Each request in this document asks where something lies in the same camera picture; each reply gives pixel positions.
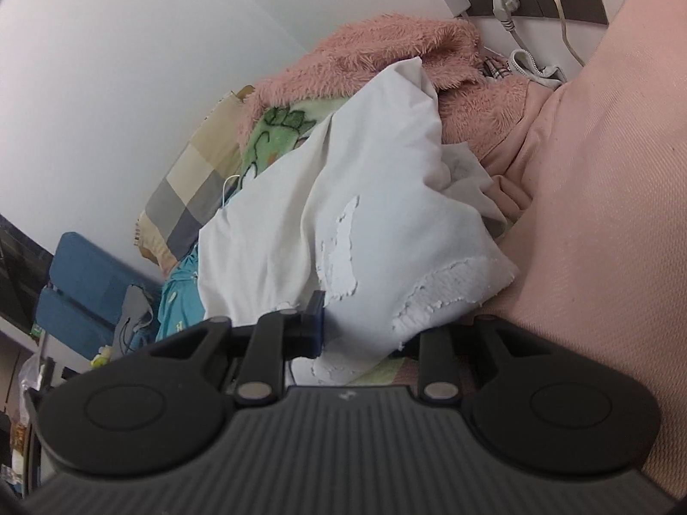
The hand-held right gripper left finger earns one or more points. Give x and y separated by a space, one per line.
317 322

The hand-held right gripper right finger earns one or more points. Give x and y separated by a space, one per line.
437 354

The white shirt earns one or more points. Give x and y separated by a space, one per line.
375 198

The teal printed bed sheet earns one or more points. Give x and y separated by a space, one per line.
180 300

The plaid pillow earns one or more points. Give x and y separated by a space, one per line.
198 182

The grey cloth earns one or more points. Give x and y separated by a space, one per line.
134 314

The green fleece blanket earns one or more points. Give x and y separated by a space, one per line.
268 139

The green yellow plush toy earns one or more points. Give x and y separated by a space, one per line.
103 355

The pink woven quilt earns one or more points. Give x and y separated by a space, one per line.
617 198

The blue covered chair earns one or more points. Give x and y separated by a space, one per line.
80 284

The pink fluffy blanket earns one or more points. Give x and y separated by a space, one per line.
375 48

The clear plastic bag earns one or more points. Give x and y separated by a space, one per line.
29 386

